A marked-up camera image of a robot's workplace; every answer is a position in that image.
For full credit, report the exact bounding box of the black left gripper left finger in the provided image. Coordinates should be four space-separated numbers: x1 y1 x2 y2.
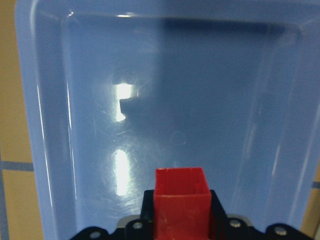
139 190 154 224

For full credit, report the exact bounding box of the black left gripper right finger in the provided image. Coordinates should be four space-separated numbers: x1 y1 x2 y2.
210 190 227 240

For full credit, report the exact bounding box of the red block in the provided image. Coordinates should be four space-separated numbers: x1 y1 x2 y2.
153 167 212 240

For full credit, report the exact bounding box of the blue plastic tray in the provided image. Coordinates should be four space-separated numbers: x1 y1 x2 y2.
15 0 320 240

